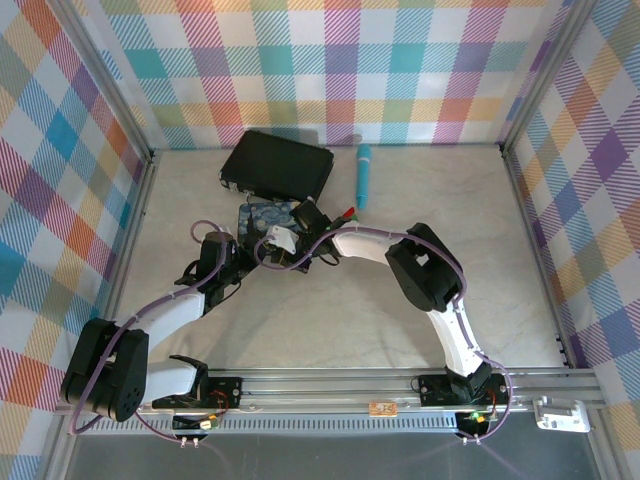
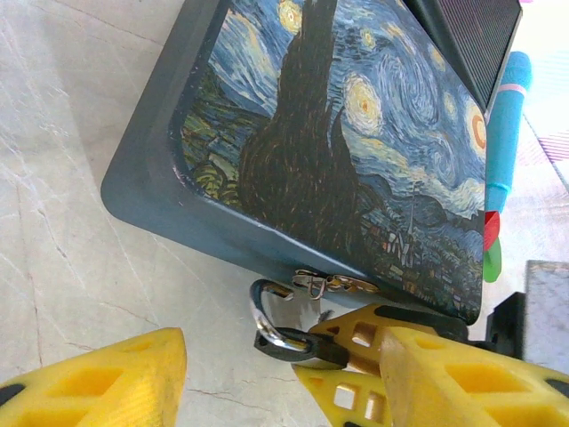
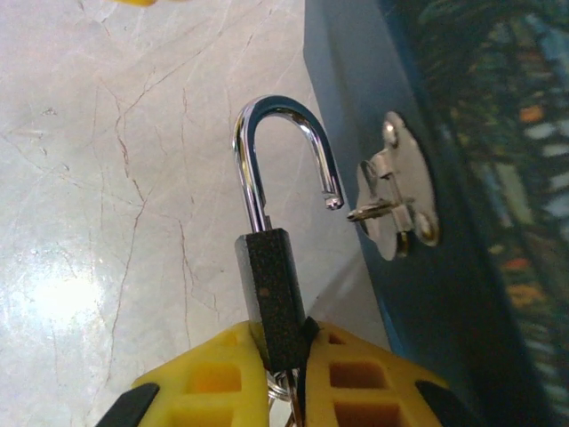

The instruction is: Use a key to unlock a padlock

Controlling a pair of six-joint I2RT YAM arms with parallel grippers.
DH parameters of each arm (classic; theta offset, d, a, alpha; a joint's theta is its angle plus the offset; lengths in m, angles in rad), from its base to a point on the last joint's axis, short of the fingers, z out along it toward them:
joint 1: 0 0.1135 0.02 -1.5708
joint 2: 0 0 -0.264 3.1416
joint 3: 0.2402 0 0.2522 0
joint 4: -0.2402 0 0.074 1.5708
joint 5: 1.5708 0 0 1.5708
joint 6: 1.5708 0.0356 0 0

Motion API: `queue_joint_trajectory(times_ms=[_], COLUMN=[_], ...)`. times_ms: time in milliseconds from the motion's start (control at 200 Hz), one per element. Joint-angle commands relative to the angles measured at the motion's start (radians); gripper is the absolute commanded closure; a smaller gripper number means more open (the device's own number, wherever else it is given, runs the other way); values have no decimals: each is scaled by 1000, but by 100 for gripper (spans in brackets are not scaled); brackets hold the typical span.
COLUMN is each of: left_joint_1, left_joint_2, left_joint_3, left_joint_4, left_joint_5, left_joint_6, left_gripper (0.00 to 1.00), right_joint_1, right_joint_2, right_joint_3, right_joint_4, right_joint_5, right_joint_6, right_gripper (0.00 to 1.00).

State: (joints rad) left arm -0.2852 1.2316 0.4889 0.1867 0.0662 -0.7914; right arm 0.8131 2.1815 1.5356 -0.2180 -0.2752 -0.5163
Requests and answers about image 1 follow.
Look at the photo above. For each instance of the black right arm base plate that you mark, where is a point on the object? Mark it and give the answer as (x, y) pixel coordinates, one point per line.
(435, 390)

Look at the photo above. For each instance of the starry night tin box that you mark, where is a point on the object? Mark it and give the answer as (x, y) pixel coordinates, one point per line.
(255, 220)

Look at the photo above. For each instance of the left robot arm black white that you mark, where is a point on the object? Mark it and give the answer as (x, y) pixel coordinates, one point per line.
(170, 312)

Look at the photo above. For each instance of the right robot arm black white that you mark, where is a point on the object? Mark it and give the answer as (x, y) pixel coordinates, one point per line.
(425, 270)

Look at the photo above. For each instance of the aluminium mounting rail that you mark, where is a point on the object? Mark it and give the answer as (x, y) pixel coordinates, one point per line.
(325, 390)

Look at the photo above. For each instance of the aluminium frame post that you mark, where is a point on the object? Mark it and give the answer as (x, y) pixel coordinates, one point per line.
(100, 80)
(550, 75)

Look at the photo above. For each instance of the black hard case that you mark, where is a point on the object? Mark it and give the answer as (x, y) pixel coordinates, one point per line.
(277, 162)

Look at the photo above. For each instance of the red block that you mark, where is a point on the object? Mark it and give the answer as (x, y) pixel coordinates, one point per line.
(344, 216)

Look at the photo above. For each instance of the small orange label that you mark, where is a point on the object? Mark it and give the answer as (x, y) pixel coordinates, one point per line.
(383, 408)

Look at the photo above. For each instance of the white plastic bracket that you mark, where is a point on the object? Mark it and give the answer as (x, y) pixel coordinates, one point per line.
(560, 415)

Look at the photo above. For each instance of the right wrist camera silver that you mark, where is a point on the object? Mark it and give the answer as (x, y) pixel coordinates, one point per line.
(285, 236)

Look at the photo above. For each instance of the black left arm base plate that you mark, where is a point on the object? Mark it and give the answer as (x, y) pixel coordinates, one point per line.
(227, 392)

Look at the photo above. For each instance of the teal marker pen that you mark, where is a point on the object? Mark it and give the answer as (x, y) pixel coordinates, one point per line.
(363, 175)

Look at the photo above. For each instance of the aluminium floor rail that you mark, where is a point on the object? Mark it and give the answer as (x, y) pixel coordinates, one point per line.
(137, 225)
(530, 225)

